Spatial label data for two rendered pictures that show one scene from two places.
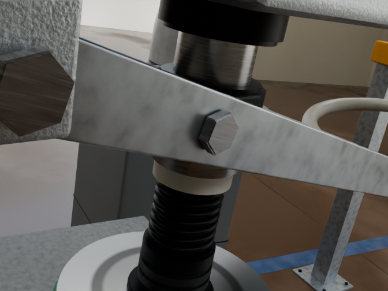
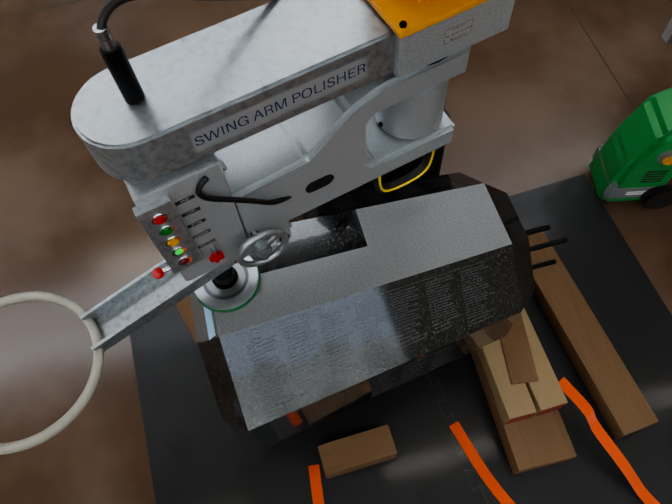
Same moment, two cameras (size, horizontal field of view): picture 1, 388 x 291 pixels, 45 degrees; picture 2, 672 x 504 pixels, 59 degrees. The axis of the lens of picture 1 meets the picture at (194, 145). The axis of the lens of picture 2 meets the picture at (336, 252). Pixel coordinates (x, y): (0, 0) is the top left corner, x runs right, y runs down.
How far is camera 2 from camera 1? 1.87 m
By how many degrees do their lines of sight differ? 96
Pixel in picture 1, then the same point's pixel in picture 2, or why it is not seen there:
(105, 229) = (237, 325)
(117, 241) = (236, 301)
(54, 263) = (257, 304)
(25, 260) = (266, 305)
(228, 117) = not seen: hidden behind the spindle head
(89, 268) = (247, 287)
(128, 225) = (227, 328)
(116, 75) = not seen: hidden behind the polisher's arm
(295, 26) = not seen: outside the picture
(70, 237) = (251, 319)
